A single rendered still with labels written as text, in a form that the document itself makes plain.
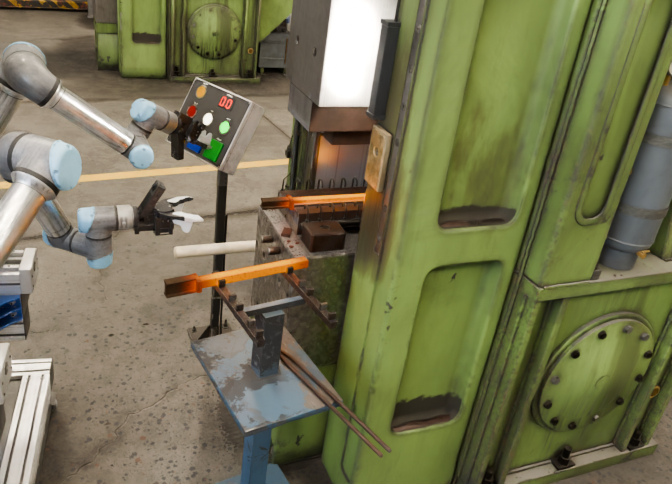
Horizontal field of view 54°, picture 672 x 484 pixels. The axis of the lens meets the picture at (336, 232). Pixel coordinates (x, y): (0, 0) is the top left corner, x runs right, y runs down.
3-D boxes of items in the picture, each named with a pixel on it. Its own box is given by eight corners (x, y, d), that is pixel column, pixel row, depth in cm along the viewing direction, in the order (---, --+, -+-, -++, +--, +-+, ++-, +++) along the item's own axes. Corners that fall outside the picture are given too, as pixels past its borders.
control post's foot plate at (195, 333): (195, 358, 292) (195, 341, 288) (185, 328, 310) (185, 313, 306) (242, 350, 301) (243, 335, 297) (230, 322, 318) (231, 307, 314)
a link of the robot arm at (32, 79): (19, 53, 176) (164, 152, 206) (18, 43, 185) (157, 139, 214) (-7, 86, 177) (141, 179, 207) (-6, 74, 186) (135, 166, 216)
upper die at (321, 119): (308, 132, 197) (312, 101, 193) (287, 110, 213) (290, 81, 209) (428, 130, 214) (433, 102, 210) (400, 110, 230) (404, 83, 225)
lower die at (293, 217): (296, 234, 214) (299, 211, 210) (277, 207, 230) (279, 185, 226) (408, 225, 230) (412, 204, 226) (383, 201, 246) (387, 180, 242)
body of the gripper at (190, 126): (208, 126, 232) (184, 114, 222) (197, 148, 233) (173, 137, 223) (195, 119, 237) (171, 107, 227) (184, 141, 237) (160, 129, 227)
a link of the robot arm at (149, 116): (123, 113, 215) (138, 92, 213) (149, 124, 224) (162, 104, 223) (134, 125, 211) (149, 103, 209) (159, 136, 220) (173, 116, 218)
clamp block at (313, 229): (309, 253, 204) (311, 235, 201) (300, 240, 211) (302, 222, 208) (344, 250, 209) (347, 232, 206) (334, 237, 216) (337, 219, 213)
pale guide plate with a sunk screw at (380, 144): (376, 192, 185) (386, 135, 178) (363, 179, 193) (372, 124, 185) (383, 192, 186) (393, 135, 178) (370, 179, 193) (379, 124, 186)
